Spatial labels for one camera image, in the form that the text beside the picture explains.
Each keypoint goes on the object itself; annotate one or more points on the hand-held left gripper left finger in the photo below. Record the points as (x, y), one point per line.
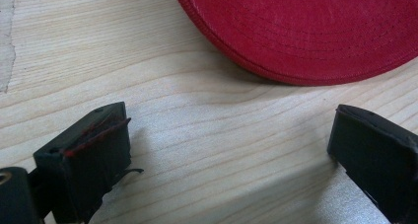
(88, 161)

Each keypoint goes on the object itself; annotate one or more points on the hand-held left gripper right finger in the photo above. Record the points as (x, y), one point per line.
(378, 155)

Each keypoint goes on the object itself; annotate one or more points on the red cap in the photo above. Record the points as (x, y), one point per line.
(305, 30)

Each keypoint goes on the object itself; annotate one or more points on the grey tape patch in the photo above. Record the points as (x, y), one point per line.
(6, 43)

